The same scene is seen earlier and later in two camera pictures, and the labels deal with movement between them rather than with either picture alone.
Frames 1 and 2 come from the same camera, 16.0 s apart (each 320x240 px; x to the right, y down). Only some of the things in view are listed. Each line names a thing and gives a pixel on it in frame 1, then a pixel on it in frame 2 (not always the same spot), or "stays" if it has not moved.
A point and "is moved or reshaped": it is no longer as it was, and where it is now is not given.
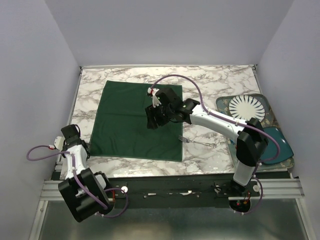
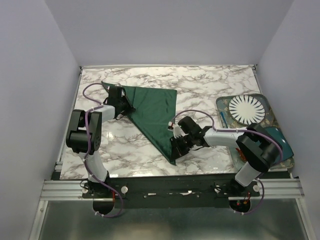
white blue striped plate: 245,107 stays
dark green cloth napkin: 120,129 is moved or reshaped
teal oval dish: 272,148 stays
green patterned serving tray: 269,120 stays
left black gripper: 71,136 to 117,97
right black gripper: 151,112 to 176,151
